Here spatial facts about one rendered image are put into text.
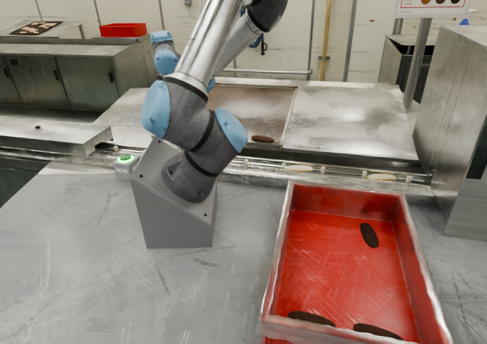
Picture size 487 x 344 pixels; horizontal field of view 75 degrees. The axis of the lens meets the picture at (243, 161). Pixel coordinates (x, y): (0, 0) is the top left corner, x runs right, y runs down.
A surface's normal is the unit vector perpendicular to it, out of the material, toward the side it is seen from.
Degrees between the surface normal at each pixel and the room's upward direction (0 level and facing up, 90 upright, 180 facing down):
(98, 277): 0
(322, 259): 0
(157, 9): 90
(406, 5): 90
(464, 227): 90
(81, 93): 90
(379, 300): 0
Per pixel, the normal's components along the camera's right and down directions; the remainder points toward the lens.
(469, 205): -0.25, 0.48
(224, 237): -0.03, -0.87
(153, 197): 0.00, 0.49
